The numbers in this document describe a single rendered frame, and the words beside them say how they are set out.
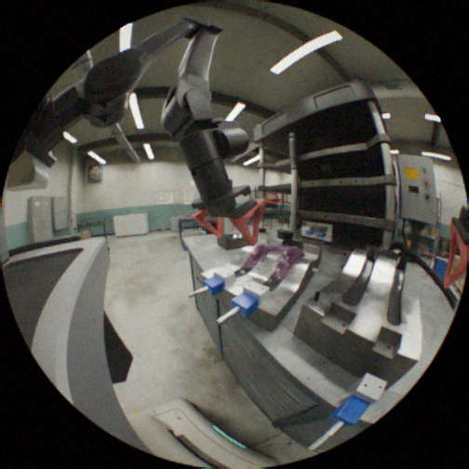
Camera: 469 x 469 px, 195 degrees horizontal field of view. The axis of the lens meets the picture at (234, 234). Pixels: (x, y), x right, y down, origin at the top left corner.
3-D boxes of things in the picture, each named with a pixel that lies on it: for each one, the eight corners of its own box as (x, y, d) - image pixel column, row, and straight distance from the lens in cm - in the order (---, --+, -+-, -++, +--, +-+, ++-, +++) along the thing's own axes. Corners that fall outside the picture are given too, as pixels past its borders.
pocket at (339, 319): (339, 342, 28) (347, 328, 26) (315, 328, 29) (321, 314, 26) (348, 328, 32) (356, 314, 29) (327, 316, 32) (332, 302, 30)
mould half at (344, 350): (385, 391, 36) (437, 337, 28) (292, 333, 34) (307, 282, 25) (404, 286, 76) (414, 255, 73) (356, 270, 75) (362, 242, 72)
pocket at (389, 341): (384, 368, 30) (398, 353, 28) (363, 356, 29) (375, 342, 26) (391, 349, 33) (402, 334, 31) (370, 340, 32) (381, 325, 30)
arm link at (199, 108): (162, 119, 30) (182, 89, 23) (209, 113, 36) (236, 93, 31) (185, 175, 27) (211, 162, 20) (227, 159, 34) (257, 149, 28)
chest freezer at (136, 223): (150, 232, 722) (148, 213, 715) (147, 234, 648) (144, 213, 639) (121, 234, 765) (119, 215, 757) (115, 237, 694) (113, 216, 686)
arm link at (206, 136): (170, 142, 26) (184, 126, 21) (202, 135, 29) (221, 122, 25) (186, 179, 25) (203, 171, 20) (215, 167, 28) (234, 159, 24)
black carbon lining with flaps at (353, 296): (395, 337, 33) (422, 289, 29) (331, 306, 32) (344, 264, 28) (399, 274, 64) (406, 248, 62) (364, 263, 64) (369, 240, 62)
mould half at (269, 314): (271, 333, 33) (279, 293, 25) (202, 288, 47) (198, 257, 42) (320, 262, 74) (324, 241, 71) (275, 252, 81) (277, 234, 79)
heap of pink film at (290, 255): (286, 284, 38) (289, 257, 35) (236, 266, 47) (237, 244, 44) (310, 257, 61) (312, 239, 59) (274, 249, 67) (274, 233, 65)
